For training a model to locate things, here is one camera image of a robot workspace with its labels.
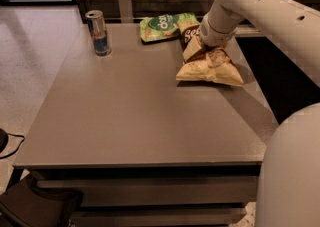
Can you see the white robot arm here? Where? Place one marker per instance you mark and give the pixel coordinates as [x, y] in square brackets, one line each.
[288, 192]

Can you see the brown and cream chip bag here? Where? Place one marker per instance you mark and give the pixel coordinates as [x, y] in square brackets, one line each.
[218, 70]

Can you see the green chip bag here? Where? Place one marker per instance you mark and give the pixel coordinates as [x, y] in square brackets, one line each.
[166, 27]

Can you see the grey drawer cabinet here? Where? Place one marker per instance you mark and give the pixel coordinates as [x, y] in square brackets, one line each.
[184, 196]

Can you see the left metal bracket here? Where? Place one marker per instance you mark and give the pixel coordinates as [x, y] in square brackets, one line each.
[126, 11]

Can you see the black round object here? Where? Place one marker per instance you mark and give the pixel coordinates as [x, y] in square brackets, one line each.
[3, 139]

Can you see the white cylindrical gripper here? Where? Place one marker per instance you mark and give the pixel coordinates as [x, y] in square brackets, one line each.
[212, 35]

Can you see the dark brown chair seat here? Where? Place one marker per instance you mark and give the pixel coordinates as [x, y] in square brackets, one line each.
[26, 205]

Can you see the silver blue energy drink can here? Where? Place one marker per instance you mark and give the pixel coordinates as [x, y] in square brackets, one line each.
[98, 32]

